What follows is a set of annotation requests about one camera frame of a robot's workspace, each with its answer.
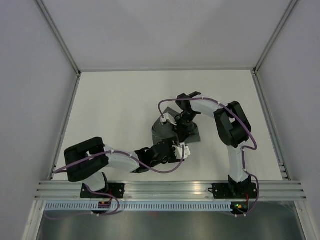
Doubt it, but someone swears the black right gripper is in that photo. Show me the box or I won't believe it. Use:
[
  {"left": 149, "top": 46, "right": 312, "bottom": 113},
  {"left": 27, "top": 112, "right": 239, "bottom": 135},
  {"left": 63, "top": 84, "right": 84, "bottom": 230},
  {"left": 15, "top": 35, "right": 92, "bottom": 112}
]
[{"left": 170, "top": 110, "right": 198, "bottom": 143}]

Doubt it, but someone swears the grey cloth napkin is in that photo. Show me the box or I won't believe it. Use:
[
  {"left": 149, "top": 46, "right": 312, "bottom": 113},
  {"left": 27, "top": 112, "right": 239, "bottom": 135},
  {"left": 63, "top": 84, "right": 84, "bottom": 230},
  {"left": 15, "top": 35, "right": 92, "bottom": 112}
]
[{"left": 151, "top": 107, "right": 201, "bottom": 145}]

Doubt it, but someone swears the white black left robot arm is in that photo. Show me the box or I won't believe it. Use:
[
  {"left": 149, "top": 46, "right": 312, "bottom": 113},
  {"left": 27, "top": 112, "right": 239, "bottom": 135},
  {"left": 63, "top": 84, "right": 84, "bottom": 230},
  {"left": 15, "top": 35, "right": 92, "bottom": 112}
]
[{"left": 63, "top": 137, "right": 186, "bottom": 198}]

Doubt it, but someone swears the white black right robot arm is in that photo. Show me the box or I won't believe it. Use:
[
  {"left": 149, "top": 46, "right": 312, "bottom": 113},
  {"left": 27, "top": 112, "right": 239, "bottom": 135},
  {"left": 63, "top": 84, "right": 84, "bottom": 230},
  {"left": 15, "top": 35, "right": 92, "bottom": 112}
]
[{"left": 173, "top": 91, "right": 252, "bottom": 198}]

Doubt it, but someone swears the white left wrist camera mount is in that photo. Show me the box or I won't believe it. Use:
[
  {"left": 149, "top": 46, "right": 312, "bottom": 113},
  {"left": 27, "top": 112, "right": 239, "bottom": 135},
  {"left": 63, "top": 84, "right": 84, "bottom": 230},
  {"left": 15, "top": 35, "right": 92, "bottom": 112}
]
[{"left": 172, "top": 142, "right": 191, "bottom": 160}]

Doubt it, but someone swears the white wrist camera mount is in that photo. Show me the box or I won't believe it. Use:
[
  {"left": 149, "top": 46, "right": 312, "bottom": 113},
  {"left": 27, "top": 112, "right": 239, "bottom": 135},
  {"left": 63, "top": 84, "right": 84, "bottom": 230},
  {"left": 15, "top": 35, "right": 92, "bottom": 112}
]
[
  {"left": 172, "top": 142, "right": 191, "bottom": 160},
  {"left": 160, "top": 112, "right": 177, "bottom": 126}
]

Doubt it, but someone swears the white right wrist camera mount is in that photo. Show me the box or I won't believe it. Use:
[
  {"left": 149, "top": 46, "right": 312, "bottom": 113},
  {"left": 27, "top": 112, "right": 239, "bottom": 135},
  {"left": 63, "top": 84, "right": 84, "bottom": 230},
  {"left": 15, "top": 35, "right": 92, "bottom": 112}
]
[{"left": 160, "top": 112, "right": 177, "bottom": 126}]

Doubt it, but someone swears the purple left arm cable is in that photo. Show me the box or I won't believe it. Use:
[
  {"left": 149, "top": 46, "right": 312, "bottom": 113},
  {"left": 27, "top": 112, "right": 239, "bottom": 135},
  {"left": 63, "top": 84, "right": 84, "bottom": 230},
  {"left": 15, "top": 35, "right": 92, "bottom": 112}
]
[{"left": 43, "top": 145, "right": 186, "bottom": 221}]

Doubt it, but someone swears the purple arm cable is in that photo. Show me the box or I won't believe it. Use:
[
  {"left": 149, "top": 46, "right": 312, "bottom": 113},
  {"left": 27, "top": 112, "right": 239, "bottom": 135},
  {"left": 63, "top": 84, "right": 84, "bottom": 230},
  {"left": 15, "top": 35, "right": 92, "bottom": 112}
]
[
  {"left": 157, "top": 97, "right": 260, "bottom": 218},
  {"left": 43, "top": 145, "right": 186, "bottom": 221}
]

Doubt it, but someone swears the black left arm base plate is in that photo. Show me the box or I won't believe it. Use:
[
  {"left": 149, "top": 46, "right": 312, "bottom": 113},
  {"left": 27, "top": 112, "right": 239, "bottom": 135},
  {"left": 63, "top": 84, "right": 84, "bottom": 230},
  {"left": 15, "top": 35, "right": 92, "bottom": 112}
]
[{"left": 80, "top": 182, "right": 125, "bottom": 199}]

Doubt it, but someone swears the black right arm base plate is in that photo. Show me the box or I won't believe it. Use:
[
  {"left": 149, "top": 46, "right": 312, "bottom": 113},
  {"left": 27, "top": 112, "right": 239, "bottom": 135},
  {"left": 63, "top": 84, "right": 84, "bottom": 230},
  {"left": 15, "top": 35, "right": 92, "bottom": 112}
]
[{"left": 207, "top": 183, "right": 258, "bottom": 200}]

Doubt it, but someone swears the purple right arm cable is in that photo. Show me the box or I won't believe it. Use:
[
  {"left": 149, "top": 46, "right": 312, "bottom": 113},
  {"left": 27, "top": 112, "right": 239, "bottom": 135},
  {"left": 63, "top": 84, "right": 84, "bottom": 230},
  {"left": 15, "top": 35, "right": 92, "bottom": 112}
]
[{"left": 157, "top": 97, "right": 260, "bottom": 218}]

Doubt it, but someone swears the aluminium front rail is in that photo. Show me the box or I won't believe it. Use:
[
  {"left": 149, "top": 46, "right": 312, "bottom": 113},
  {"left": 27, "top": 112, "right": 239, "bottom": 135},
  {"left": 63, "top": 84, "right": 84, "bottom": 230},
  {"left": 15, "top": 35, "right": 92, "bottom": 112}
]
[{"left": 34, "top": 180, "right": 307, "bottom": 201}]

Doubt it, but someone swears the white slotted cable duct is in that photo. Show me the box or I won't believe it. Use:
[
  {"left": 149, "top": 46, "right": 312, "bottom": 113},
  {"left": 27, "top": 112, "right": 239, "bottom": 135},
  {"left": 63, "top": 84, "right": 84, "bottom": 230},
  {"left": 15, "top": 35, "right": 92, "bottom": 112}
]
[{"left": 44, "top": 200, "right": 232, "bottom": 212}]

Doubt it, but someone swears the aluminium right frame post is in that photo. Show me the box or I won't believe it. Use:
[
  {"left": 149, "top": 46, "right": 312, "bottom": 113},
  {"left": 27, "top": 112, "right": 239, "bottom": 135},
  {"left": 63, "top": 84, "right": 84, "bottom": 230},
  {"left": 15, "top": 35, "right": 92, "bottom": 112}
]
[{"left": 252, "top": 0, "right": 300, "bottom": 75}]

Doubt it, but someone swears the aluminium frame post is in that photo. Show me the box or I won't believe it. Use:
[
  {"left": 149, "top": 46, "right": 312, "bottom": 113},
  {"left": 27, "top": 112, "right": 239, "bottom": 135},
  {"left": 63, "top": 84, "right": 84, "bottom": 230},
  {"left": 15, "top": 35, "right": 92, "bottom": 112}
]
[
  {"left": 33, "top": 0, "right": 81, "bottom": 76},
  {"left": 252, "top": 0, "right": 300, "bottom": 75}
]

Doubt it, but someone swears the aluminium left frame post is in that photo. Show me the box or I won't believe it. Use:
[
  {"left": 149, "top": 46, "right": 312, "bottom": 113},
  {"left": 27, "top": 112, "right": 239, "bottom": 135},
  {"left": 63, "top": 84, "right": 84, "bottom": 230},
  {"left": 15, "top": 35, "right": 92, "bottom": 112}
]
[{"left": 33, "top": 0, "right": 81, "bottom": 76}]

